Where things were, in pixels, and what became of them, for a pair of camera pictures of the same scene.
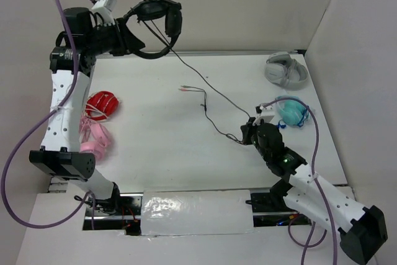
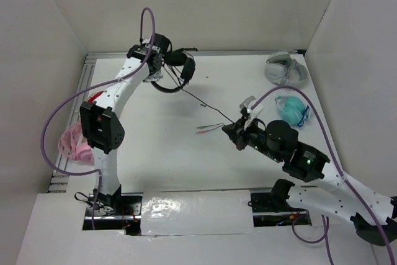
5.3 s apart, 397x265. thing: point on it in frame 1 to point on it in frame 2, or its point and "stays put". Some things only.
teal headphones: [292, 112] stays put
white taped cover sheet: [180, 212] stays put
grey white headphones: [282, 69] stays put
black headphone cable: [189, 88] to [220, 125]
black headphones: [155, 7] to [180, 56]
